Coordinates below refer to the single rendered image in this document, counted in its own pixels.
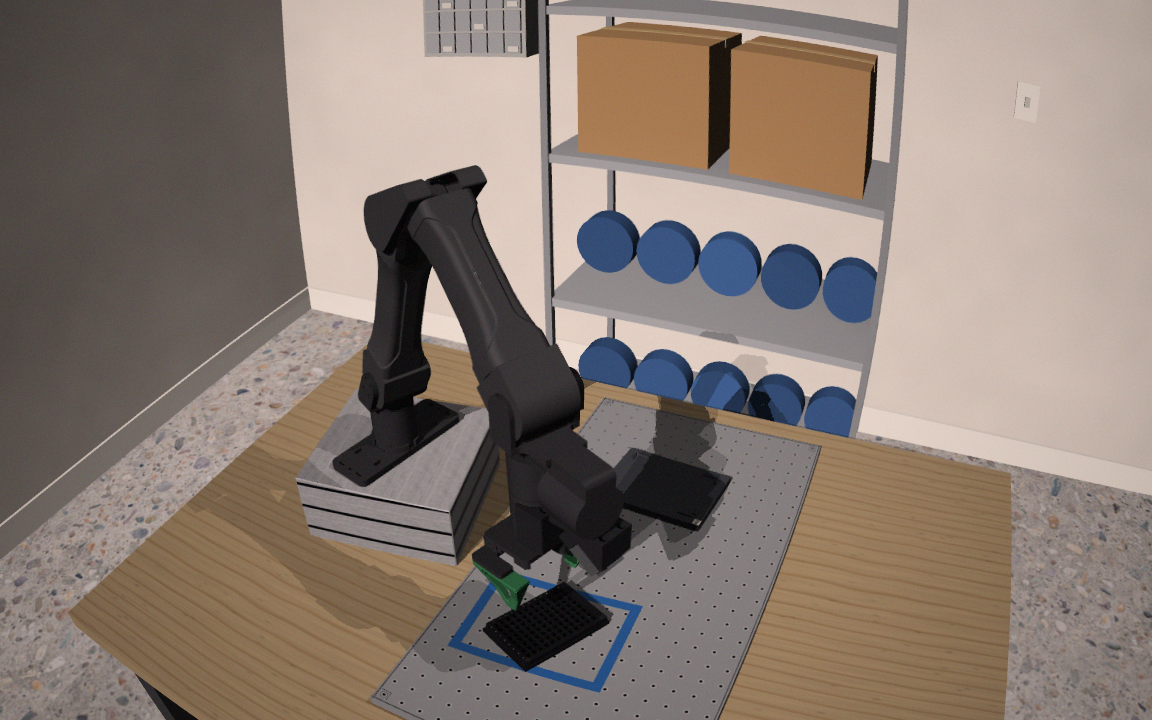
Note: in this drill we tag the blue tape outline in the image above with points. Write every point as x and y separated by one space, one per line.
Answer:
607 665

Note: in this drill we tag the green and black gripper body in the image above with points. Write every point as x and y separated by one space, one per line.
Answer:
502 538

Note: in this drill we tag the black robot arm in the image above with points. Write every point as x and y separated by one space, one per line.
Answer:
525 384

